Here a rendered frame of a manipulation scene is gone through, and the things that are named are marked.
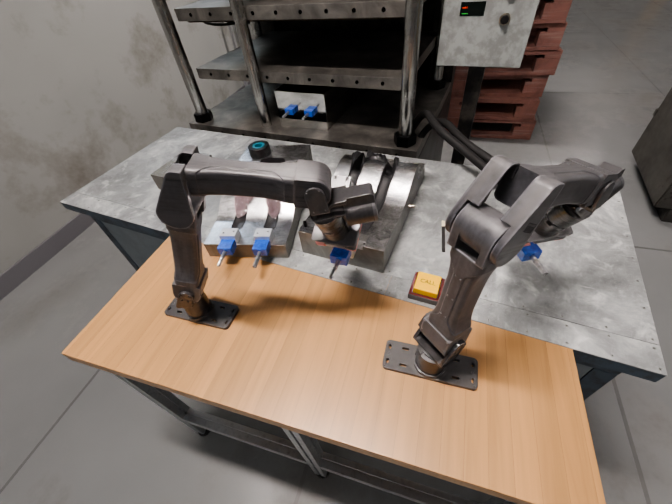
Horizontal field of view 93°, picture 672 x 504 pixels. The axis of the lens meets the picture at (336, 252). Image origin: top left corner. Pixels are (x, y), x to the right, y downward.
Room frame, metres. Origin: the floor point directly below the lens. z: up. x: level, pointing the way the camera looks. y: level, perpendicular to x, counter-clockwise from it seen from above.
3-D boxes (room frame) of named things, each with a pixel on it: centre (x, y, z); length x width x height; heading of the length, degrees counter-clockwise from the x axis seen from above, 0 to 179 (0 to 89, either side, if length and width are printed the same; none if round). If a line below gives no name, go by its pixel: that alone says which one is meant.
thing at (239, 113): (1.91, -0.04, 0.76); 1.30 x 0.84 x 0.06; 61
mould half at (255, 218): (0.95, 0.22, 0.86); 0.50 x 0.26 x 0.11; 168
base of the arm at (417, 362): (0.29, -0.17, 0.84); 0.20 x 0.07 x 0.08; 68
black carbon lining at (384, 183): (0.84, -0.12, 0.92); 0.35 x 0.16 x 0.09; 151
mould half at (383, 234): (0.85, -0.13, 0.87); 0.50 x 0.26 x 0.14; 151
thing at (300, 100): (1.82, -0.04, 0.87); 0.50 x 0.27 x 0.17; 151
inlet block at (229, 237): (0.69, 0.32, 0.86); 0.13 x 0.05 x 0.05; 168
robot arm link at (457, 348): (0.30, -0.18, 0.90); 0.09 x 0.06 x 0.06; 26
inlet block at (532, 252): (0.48, -0.46, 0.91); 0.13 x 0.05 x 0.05; 2
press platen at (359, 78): (1.95, -0.06, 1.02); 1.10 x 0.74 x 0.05; 61
